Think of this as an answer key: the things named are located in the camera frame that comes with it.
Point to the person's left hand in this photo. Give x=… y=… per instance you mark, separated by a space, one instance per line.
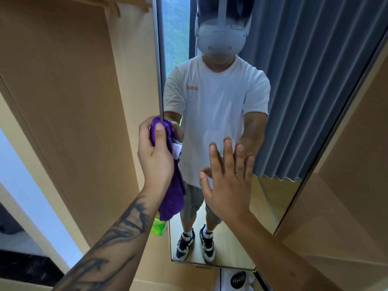
x=157 y=166

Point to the person's right hand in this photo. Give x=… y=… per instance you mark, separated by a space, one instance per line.
x=230 y=193

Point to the purple cleaning cloth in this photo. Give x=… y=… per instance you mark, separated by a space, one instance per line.
x=175 y=193

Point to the pull-out wardrobe mirror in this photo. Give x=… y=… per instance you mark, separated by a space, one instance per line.
x=318 y=87

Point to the person's left forearm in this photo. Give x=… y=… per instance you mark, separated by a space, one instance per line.
x=112 y=248

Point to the person's right forearm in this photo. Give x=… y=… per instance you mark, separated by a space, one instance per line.
x=279 y=260

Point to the light wooden wardrobe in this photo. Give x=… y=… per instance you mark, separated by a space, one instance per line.
x=75 y=103

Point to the green tissue packet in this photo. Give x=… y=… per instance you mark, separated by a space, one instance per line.
x=158 y=227

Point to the white bag with black label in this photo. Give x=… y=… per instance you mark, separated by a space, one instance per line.
x=238 y=280

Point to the wooden clothes hanger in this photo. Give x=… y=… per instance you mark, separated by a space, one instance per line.
x=127 y=1

